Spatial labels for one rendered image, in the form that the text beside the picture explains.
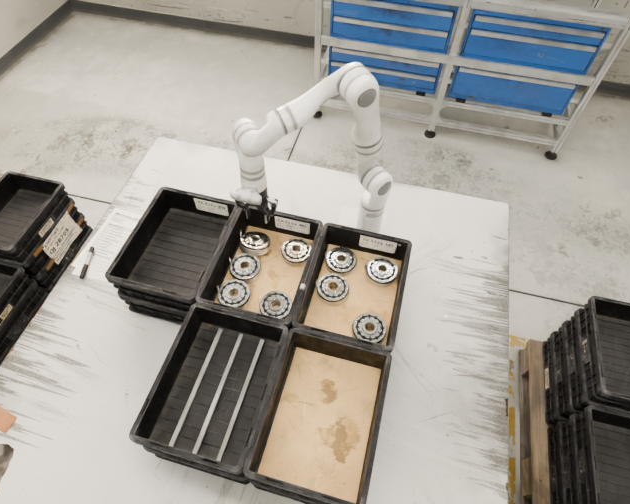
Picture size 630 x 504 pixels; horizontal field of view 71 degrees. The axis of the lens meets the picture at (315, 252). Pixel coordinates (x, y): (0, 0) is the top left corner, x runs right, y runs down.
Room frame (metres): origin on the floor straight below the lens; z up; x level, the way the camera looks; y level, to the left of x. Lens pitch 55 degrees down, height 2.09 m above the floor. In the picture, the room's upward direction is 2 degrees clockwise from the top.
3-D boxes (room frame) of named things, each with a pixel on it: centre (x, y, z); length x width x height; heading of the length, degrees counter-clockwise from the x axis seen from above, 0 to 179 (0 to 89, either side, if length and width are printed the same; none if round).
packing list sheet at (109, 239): (0.98, 0.76, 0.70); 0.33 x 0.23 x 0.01; 167
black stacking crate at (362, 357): (0.32, -0.03, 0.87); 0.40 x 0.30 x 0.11; 166
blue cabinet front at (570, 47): (2.41, -1.18, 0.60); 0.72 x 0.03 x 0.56; 77
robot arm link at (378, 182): (1.07, -0.21, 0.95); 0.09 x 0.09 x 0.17; 36
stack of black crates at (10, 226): (1.23, 1.35, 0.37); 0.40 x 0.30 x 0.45; 167
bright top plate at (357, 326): (0.58, -0.17, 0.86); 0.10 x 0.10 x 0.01
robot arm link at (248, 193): (0.87, 0.19, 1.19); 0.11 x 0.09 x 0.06; 165
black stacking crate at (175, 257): (0.85, 0.46, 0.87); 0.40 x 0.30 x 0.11; 166
